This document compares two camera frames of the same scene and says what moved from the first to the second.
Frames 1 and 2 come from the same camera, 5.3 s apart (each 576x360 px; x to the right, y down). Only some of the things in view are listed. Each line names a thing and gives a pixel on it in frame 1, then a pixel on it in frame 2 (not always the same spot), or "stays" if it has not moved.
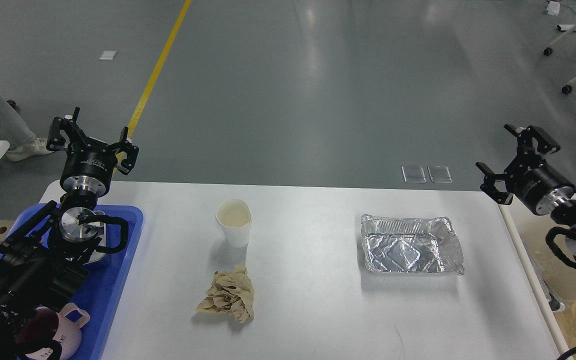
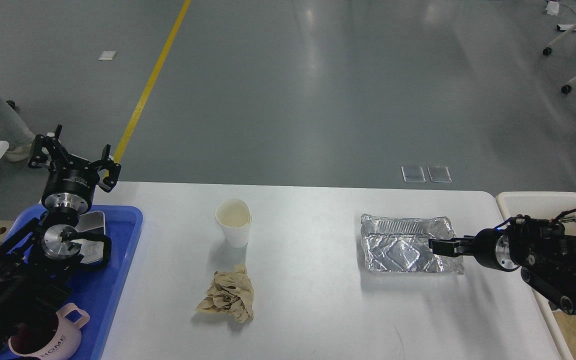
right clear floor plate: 439,174 stays
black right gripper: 529,178 → 491,249
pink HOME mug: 44,324 stays
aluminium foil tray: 422,245 stays
